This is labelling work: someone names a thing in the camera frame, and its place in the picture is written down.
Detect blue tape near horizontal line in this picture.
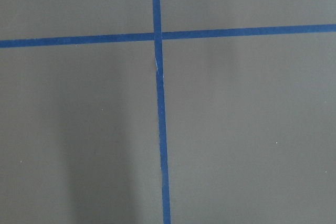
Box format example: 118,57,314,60
1,24,335,48

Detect blue tape center vertical line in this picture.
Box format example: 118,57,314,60
152,0,171,223

